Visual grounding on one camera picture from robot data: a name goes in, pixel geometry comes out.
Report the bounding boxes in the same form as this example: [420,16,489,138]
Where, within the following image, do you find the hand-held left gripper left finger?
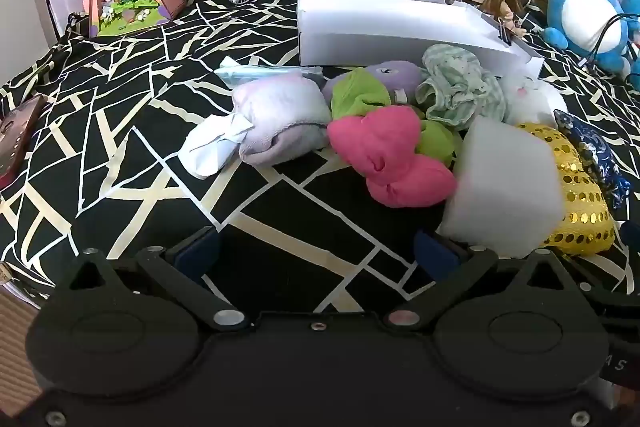
[65,227,251,333]

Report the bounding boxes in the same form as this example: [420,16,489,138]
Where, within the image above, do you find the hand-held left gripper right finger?
[385,229,576,333]

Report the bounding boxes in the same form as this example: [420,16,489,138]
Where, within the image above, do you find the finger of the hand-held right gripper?
[575,219,640,308]

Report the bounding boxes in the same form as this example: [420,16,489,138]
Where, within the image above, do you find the white sponge block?
[440,114,566,258]

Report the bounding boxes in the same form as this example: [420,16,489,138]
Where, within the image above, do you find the gold sequin pouch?
[515,123,615,256]

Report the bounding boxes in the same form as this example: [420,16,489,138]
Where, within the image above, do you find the white tissue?
[181,113,253,180]

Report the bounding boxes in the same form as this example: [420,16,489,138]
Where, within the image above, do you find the pink sock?
[327,105,458,208]

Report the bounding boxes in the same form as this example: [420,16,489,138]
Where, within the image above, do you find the navy patterned cloth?
[553,109,632,210]

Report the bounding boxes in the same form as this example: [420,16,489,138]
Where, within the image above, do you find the green striped cloth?
[415,44,507,130]

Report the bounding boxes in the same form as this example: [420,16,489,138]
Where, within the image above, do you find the green sock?
[330,68,463,168]

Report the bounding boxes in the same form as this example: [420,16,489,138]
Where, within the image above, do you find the white fluffy plush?
[500,74,568,128]

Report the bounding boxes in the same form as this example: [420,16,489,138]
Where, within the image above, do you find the purple plush toy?
[322,61,426,105]

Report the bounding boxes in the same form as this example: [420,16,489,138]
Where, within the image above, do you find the light blue packet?
[216,56,323,88]

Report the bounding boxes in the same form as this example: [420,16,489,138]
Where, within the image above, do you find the white cardboard box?
[296,0,545,80]

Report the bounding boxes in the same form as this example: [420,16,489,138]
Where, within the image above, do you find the black white patterned blanket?
[0,0,640,313]

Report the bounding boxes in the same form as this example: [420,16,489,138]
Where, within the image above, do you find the brown flat case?
[0,94,48,190]

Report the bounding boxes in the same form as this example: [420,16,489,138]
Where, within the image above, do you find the black binder clip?
[495,18,516,46]

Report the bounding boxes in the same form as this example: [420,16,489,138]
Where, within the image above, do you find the round blue mouse plush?
[537,0,633,75]

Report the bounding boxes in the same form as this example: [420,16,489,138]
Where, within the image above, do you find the black cable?
[580,13,640,68]

